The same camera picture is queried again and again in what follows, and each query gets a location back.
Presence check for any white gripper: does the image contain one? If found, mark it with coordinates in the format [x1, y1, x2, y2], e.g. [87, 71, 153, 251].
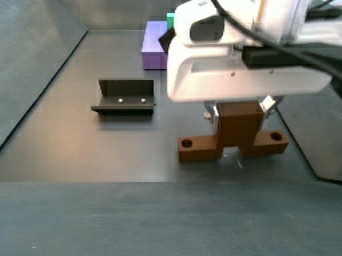
[165, 19, 334, 137]

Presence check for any brown T-shaped block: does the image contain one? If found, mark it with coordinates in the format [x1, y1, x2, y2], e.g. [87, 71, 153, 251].
[177, 101, 288, 162]

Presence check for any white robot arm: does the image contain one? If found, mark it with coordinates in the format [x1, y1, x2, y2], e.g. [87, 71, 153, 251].
[167, 0, 342, 124]

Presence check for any purple base board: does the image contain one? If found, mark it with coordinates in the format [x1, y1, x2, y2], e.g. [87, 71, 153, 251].
[141, 21, 167, 70]

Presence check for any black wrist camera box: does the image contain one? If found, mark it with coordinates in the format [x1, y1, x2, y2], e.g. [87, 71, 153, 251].
[242, 43, 342, 69]

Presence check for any black angle bracket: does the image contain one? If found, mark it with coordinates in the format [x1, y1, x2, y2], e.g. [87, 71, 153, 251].
[91, 79, 155, 114]

